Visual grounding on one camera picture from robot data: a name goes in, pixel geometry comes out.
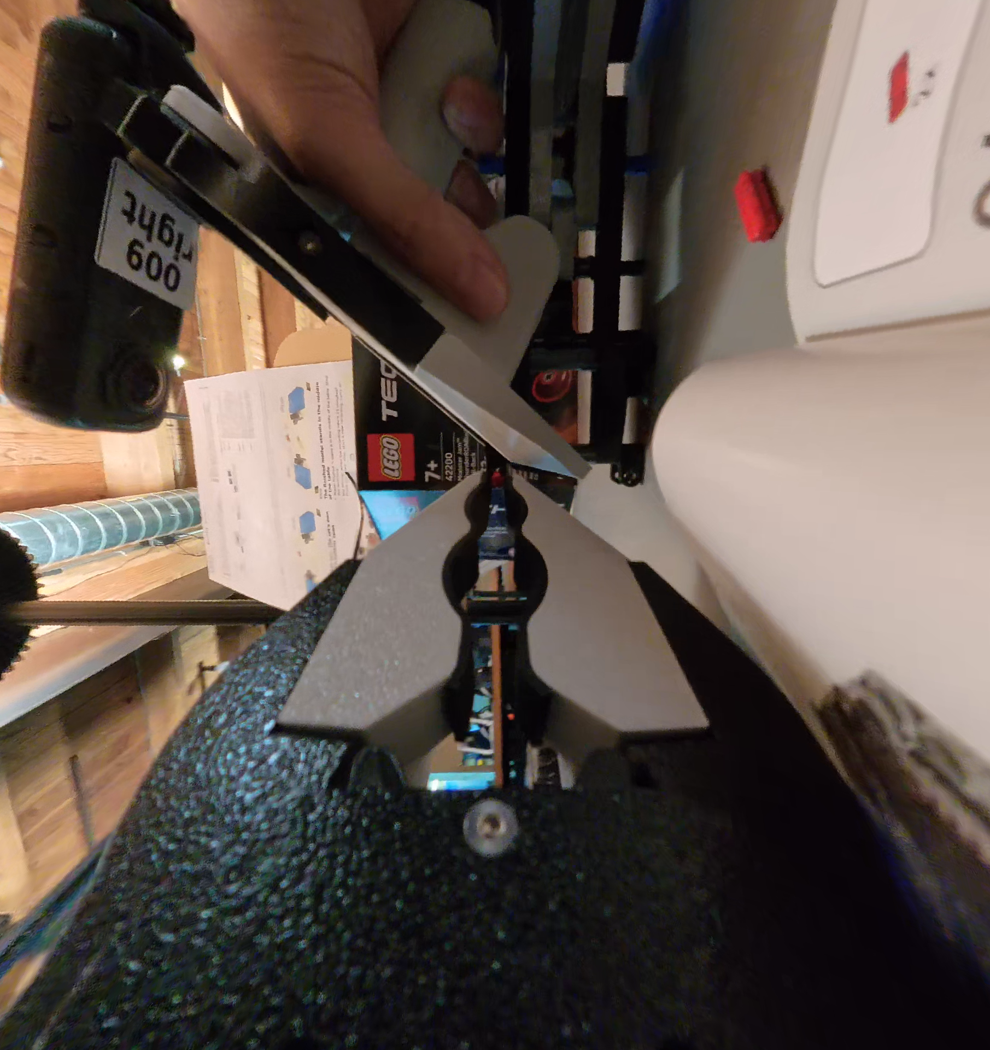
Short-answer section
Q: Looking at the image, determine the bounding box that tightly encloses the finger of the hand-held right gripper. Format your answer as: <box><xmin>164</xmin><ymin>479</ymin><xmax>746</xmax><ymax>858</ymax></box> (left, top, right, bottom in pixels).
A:
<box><xmin>415</xmin><ymin>330</ymin><xmax>593</xmax><ymax>482</ymax></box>

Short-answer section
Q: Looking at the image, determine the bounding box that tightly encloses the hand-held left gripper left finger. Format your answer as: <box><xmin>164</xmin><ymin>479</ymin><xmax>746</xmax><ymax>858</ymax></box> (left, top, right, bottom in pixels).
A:
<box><xmin>273</xmin><ymin>474</ymin><xmax>491</xmax><ymax>753</ymax></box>

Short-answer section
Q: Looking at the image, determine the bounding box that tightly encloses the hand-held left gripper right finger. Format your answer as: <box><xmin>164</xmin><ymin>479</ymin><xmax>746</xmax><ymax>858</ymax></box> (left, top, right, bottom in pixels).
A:
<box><xmin>501</xmin><ymin>474</ymin><xmax>711</xmax><ymax>757</ymax></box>

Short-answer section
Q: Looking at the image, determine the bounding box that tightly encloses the black toy brick assembly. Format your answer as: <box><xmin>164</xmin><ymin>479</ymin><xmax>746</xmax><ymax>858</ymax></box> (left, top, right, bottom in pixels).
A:
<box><xmin>495</xmin><ymin>0</ymin><xmax>658</xmax><ymax>487</ymax></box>

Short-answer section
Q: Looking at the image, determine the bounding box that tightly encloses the person's right hand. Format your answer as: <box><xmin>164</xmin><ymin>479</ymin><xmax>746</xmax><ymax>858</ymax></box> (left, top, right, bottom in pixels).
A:
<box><xmin>175</xmin><ymin>0</ymin><xmax>514</xmax><ymax>323</ymax></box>

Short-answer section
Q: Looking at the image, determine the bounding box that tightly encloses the black toy set box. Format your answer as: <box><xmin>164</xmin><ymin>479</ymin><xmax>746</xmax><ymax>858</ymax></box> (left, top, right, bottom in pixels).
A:
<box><xmin>273</xmin><ymin>326</ymin><xmax>582</xmax><ymax>567</ymax></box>

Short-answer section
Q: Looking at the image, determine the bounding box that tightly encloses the white printed paper sheet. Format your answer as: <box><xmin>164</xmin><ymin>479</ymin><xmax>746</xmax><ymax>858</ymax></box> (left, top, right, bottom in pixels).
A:
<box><xmin>183</xmin><ymin>359</ymin><xmax>366</xmax><ymax>613</ymax></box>

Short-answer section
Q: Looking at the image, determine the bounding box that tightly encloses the open instruction booklet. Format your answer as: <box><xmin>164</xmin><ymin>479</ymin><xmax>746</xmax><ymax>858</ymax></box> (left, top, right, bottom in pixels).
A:
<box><xmin>649</xmin><ymin>0</ymin><xmax>990</xmax><ymax>1010</ymax></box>

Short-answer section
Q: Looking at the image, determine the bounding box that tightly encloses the silver ventilation duct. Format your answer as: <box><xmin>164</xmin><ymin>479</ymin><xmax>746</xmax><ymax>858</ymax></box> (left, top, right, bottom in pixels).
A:
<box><xmin>0</xmin><ymin>487</ymin><xmax>206</xmax><ymax>569</ymax></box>

